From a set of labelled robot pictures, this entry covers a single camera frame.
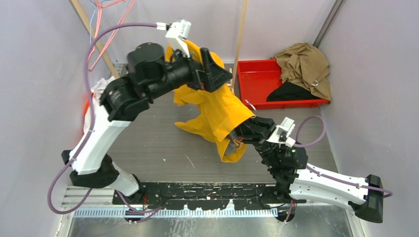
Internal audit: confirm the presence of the wooden clothes rack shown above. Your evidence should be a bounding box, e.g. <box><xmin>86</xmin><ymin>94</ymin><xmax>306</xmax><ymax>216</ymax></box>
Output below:
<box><xmin>69</xmin><ymin>0</ymin><xmax>249</xmax><ymax>95</ymax></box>

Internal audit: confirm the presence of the aluminium rail frame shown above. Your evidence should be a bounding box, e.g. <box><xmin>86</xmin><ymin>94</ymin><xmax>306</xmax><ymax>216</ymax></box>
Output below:
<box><xmin>54</xmin><ymin>185</ymin><xmax>366</xmax><ymax>237</ymax></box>

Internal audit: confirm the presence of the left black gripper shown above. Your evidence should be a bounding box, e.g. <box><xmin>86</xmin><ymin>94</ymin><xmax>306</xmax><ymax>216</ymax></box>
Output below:
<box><xmin>145</xmin><ymin>45</ymin><xmax>232</xmax><ymax>102</ymax></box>

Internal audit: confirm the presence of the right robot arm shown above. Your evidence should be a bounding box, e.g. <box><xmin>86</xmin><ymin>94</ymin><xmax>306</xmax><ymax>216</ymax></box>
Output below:
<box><xmin>233</xmin><ymin>117</ymin><xmax>388</xmax><ymax>223</ymax></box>

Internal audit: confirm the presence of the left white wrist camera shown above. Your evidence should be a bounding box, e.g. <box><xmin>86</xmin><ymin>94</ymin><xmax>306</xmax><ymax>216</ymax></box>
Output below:
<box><xmin>156</xmin><ymin>19</ymin><xmax>192</xmax><ymax>58</ymax></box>

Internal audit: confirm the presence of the blue wire hanger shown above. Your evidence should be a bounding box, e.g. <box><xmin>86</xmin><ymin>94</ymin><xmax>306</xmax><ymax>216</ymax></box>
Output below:
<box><xmin>89</xmin><ymin>0</ymin><xmax>114</xmax><ymax>45</ymax></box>

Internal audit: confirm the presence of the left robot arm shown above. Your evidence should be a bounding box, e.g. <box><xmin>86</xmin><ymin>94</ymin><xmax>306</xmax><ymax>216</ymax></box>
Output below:
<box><xmin>62</xmin><ymin>42</ymin><xmax>232</xmax><ymax>204</ymax></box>

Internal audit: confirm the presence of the red plastic bin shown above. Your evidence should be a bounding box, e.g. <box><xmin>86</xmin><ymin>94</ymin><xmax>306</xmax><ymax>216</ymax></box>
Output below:
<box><xmin>236</xmin><ymin>59</ymin><xmax>328</xmax><ymax>110</ymax></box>

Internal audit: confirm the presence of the orange cloth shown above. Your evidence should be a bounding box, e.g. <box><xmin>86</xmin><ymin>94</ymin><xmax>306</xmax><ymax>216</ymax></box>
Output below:
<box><xmin>83</xmin><ymin>93</ymin><xmax>93</xmax><ymax>117</ymax></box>

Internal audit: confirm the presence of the black garment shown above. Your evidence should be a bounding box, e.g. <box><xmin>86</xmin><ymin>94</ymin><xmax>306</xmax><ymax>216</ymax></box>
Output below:
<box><xmin>266</xmin><ymin>82</ymin><xmax>321</xmax><ymax>102</ymax></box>

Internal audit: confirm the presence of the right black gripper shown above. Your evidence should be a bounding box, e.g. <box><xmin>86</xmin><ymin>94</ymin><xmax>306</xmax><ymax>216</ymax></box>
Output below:
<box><xmin>228</xmin><ymin>106</ymin><xmax>281</xmax><ymax>168</ymax></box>

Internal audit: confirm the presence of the white cloth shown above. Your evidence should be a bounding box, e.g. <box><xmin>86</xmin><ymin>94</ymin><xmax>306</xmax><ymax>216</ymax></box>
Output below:
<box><xmin>83</xmin><ymin>76</ymin><xmax>115</xmax><ymax>134</ymax></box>

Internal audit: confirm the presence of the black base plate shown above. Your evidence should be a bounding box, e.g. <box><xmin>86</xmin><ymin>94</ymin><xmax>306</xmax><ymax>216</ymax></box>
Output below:
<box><xmin>110</xmin><ymin>182</ymin><xmax>291</xmax><ymax>211</ymax></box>

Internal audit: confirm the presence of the tan brown garment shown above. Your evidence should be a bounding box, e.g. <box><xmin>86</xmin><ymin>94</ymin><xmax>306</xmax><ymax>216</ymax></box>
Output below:
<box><xmin>273</xmin><ymin>43</ymin><xmax>332</xmax><ymax>101</ymax></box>

